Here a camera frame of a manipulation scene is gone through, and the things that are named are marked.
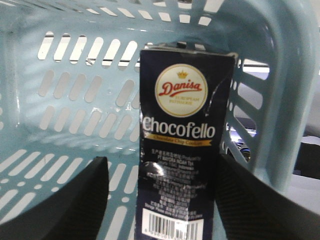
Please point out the light blue plastic basket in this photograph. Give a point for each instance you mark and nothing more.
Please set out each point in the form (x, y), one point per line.
(70, 90)

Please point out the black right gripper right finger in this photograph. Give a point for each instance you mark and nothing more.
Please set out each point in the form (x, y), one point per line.
(251, 210)

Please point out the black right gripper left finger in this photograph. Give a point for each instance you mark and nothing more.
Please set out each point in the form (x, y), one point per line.
(75, 212)

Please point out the dark blue chocofello cookie box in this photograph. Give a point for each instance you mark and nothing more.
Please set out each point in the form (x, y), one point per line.
(183, 104)

